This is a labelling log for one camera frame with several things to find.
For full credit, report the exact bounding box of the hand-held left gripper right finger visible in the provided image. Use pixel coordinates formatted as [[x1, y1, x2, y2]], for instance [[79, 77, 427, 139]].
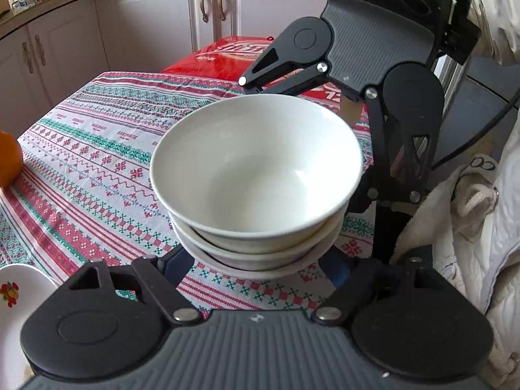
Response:
[[311, 250, 441, 326]]

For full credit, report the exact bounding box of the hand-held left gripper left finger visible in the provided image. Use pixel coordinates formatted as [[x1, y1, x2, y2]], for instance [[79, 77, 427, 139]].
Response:
[[69, 246, 204, 326]]

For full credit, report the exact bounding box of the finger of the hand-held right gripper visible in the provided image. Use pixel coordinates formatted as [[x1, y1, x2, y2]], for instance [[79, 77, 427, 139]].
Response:
[[238, 34, 330, 95], [349, 89, 441, 261]]

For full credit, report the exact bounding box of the white fruit-print plate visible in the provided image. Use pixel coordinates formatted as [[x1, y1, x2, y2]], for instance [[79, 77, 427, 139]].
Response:
[[0, 264, 59, 378]]

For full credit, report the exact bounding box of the red plastic package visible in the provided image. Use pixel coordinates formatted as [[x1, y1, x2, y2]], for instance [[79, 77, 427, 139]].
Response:
[[160, 36, 370, 131]]

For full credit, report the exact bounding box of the white fleece jacket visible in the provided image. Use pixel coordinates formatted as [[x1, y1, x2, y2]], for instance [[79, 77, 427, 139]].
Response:
[[392, 130, 520, 390]]

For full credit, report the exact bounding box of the patterned tablecloth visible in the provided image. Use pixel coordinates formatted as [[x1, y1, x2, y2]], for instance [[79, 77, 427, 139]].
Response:
[[0, 71, 391, 321]]

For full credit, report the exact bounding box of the bumpy orange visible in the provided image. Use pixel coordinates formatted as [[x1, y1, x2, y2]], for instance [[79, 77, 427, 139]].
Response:
[[0, 131, 23, 188]]

